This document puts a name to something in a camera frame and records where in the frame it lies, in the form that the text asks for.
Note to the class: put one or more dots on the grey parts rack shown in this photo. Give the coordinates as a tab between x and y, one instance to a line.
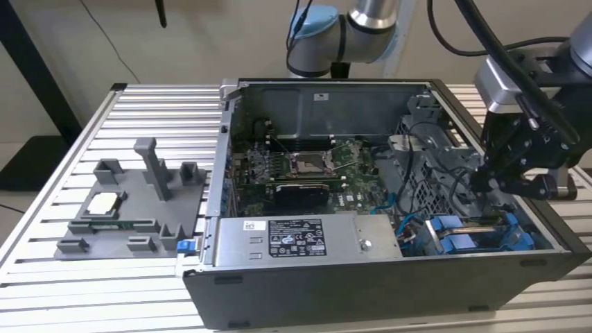
139	208

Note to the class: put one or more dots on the black RAM slot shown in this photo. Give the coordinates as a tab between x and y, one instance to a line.
300	137
306	177
340	183
300	143

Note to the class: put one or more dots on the empty blue disk carrier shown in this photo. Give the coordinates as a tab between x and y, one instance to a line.
460	243

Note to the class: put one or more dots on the blue case latch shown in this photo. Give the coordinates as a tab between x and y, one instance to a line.
186	247

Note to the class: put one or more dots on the silver CPU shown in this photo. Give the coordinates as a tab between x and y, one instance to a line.
104	204

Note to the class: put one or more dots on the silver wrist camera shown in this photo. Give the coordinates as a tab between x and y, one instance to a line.
499	86

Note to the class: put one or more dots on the black open PC case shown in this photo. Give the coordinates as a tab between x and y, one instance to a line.
351	298

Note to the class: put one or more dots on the black graphics card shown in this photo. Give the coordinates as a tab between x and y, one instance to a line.
300	192

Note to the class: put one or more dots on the thin metal locking lever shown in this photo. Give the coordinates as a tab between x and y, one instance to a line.
282	145

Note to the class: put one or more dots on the grey perforated drive cage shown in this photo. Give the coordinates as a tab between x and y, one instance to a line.
426	194

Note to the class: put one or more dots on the silver power supply unit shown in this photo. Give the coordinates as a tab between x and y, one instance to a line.
332	239

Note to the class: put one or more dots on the metal disk bay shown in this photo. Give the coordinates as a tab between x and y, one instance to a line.
542	239

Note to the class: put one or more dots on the black hanging rod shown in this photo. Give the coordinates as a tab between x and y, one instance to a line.
162	14

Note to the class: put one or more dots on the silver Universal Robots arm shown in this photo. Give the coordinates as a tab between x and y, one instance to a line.
370	34

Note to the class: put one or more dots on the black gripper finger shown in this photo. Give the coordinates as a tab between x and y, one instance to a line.
504	138
532	187

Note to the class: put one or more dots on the black stand with base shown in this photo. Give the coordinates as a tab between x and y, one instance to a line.
32	163

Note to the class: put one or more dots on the green RAM stick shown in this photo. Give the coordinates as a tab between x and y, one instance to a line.
114	226

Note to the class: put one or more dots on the CPU socket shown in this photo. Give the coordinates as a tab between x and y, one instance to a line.
307	163

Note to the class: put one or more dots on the green motherboard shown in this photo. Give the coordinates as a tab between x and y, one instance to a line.
360	187

